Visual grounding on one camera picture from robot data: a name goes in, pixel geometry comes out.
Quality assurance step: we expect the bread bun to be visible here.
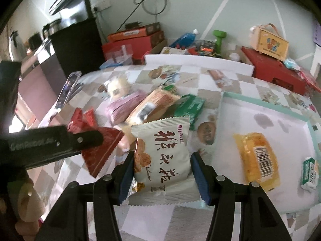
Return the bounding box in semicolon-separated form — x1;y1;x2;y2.
104;76;132;101

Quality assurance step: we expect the white thermos jug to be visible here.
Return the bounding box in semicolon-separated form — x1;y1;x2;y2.
8;31;26;61

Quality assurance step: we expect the bright red snack packet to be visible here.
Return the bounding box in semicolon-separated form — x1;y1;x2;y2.
67;107;98;134

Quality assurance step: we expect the clear plastic box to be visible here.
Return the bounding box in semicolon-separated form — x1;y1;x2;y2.
110;44;134;64

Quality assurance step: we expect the small green white packet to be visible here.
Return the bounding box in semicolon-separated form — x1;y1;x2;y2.
301;157;321;194

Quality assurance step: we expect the flat red box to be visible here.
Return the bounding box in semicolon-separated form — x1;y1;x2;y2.
241;46;308;94

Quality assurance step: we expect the yellow snack packet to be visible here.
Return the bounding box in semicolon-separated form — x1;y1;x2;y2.
233;133;281;192

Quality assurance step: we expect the dark kettle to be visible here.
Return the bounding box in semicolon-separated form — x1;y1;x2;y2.
42;19;62;38

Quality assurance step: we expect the white foam board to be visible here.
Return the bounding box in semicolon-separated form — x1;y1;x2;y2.
144;54;254;76

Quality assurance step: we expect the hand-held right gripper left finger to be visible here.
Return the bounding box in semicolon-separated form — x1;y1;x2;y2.
35;152;136;241

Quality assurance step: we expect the blue lidded tissue box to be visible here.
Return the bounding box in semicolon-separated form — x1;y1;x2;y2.
100;60;122;70

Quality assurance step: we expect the green dumbbell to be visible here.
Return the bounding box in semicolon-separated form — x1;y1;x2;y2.
212;30;228;56

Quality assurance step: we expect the person's left hand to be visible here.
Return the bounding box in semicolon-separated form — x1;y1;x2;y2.
7;176;46;241

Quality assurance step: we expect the black cabinet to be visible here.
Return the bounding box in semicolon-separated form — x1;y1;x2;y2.
48;17;105;79

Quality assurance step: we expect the white tray with teal rim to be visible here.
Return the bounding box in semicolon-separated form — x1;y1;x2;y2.
201;92;321;214

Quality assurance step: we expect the cream walnut print snack packet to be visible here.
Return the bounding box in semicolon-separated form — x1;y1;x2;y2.
128;117;206;206

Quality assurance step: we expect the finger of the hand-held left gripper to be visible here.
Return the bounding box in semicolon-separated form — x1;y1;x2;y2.
66;129;104;154

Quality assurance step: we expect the tan carry box with handle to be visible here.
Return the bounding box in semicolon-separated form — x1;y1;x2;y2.
249;23;289;61

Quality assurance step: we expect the tan orange snack packet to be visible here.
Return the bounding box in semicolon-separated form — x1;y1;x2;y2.
125;85;181;126

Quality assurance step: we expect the black cable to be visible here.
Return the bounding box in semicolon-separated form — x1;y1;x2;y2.
116;0;168;31

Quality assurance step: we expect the checked printed tablecloth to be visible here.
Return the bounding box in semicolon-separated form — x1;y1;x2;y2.
38;64;318;241

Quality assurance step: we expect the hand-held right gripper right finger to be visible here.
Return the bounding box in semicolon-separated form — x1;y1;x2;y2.
190;153;293;241

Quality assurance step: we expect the heap of colourful toys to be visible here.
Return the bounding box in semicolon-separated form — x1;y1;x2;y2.
189;40;219;59

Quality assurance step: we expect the light blue face mask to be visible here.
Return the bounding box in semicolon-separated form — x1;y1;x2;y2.
284;58;301;71

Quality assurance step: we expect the white wall socket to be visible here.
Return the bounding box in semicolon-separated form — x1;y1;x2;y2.
91;0;111;12

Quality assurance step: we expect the blue water bottle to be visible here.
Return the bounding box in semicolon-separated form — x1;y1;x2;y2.
173;29;199;49

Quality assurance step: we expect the pink snack packet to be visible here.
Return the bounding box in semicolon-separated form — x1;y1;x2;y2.
105;92;148;125

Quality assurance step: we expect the black silver machine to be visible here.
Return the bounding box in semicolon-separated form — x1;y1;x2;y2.
48;0;91;26

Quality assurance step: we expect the dark red snack packet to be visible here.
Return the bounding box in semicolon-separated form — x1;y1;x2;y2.
81;127;125;179

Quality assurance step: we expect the orange flat box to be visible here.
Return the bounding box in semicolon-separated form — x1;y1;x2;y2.
107;26;149;43

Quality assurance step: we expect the green snack packet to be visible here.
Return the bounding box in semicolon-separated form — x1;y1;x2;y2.
173;94;206;130

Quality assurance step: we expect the phone on stand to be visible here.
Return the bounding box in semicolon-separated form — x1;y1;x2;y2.
53;71;82;111

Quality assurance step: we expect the red gift bag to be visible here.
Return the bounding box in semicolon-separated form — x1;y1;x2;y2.
102;31;165;62

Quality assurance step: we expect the small printed card box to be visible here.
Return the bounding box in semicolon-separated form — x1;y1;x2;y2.
160;46;187;56

